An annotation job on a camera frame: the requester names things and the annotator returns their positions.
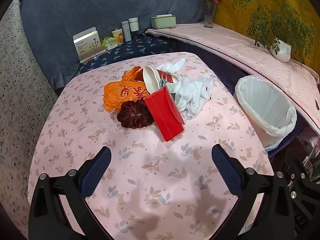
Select white plant pot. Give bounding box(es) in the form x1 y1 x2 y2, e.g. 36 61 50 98
271 37 292 63

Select green packet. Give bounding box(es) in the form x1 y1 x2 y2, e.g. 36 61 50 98
101 37 118 50

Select pink rabbit print tablecloth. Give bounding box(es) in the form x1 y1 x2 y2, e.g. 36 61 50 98
27 52 275 240

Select glass vase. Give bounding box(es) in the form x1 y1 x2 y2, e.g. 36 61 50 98
204 4 217 28

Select yellow cloth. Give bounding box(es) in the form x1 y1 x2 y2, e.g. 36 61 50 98
215 0 320 68

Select green leafy plant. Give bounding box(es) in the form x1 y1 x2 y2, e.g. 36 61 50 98
232 0 317 65

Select white box with flower print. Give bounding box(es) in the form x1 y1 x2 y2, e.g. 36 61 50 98
72 27 108 64

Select blue grey cloth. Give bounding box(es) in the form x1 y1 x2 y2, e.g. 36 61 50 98
20 0 218 88

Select trash bin with white liner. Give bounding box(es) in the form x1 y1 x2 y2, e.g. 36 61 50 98
234 75 298 153

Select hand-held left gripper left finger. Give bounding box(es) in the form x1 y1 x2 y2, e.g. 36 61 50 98
29 146 112 240

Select red cardboard box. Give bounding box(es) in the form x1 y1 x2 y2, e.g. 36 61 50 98
143 85 186 142

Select yellow tin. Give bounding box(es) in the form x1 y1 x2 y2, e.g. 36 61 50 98
111 28 124 45

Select pink speckled cloth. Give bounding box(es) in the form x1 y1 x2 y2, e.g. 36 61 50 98
146 23 320 130

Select dark red velvet scrunchie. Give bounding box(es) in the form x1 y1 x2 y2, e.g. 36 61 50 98
117 100 154 130

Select orange plastic bag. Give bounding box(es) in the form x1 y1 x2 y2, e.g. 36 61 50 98
104 66 148 113

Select dark purple cloth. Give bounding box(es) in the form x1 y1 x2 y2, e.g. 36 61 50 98
172 39 253 98

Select green tissue box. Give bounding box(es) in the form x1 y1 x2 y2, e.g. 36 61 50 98
150 14 177 29

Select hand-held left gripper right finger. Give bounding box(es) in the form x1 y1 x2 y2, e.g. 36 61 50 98
211 144 294 240

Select white bottle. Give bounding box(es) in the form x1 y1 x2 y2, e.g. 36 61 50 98
121 21 132 42

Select navy floral cloth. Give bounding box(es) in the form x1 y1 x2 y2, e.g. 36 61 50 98
80 34 180 74

